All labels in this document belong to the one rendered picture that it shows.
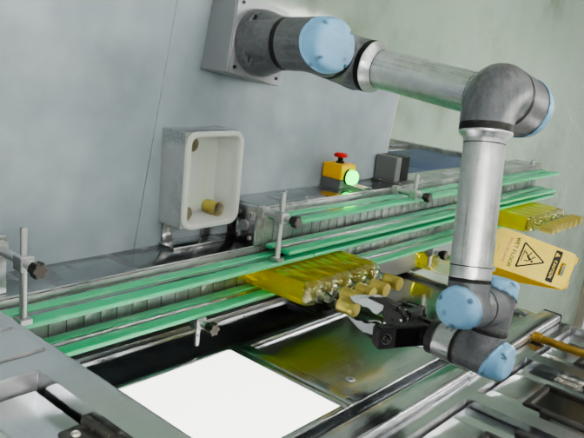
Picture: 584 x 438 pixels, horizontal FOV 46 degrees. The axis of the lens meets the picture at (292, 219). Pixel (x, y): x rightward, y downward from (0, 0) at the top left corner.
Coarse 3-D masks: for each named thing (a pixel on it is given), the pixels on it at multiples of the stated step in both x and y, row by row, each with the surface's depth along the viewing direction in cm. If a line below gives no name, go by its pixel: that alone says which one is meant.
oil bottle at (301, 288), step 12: (252, 276) 166; (264, 276) 163; (276, 276) 160; (288, 276) 158; (300, 276) 159; (264, 288) 163; (276, 288) 161; (288, 288) 158; (300, 288) 156; (312, 288) 155; (300, 300) 156; (312, 300) 155
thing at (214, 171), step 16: (208, 144) 163; (224, 144) 164; (240, 144) 162; (192, 160) 161; (208, 160) 164; (224, 160) 165; (240, 160) 163; (192, 176) 162; (208, 176) 166; (224, 176) 166; (240, 176) 164; (192, 192) 163; (208, 192) 167; (224, 192) 167; (192, 208) 164; (224, 208) 167; (192, 224) 156; (208, 224) 160
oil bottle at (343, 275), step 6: (312, 258) 174; (312, 264) 169; (318, 264) 169; (324, 264) 170; (330, 264) 170; (324, 270) 166; (330, 270) 166; (336, 270) 166; (342, 270) 166; (336, 276) 164; (342, 276) 164; (348, 276) 165; (342, 282) 163
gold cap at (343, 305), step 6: (342, 300) 151; (348, 300) 150; (336, 306) 151; (342, 306) 150; (348, 306) 149; (354, 306) 149; (360, 306) 151; (342, 312) 150; (348, 312) 149; (354, 312) 149
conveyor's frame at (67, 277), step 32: (512, 160) 303; (288, 192) 187; (320, 192) 191; (384, 192) 207; (96, 256) 148; (128, 256) 150; (160, 256) 152; (192, 256) 154; (224, 256) 161; (32, 288) 127; (64, 288) 130
